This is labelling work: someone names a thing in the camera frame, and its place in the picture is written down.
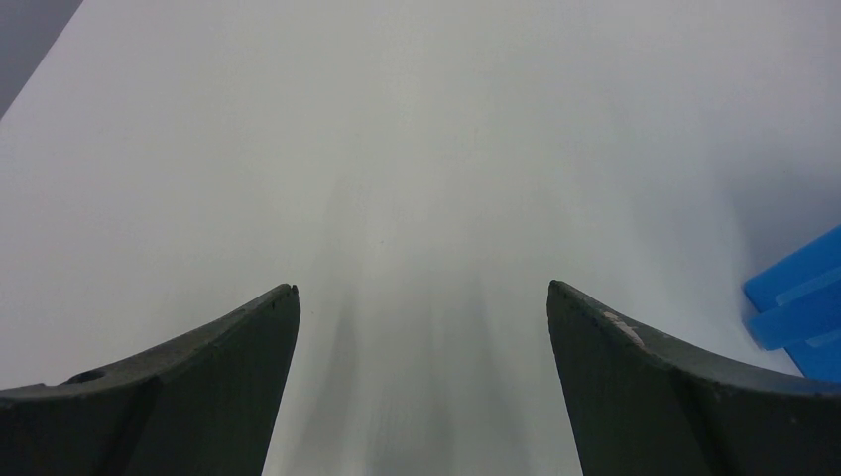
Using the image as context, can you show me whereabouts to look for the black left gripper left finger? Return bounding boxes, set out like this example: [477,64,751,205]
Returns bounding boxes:
[1,285,300,475]

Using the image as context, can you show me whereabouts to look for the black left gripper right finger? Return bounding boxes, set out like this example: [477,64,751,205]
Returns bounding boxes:
[546,281,840,475]

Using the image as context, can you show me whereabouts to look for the blue plastic bin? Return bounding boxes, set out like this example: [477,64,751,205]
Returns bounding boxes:
[743,227,840,383]

